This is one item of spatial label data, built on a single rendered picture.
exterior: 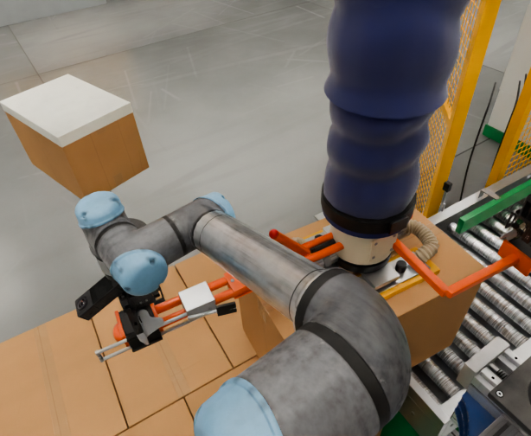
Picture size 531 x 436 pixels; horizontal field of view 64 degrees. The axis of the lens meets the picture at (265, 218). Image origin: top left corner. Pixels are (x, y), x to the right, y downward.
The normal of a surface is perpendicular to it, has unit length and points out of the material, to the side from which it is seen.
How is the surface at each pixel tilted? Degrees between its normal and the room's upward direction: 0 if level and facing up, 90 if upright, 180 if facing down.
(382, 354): 27
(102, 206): 1
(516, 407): 0
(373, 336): 18
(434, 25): 79
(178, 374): 0
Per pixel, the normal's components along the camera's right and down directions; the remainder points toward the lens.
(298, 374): -0.13, -0.79
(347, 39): -0.79, 0.31
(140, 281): 0.63, 0.52
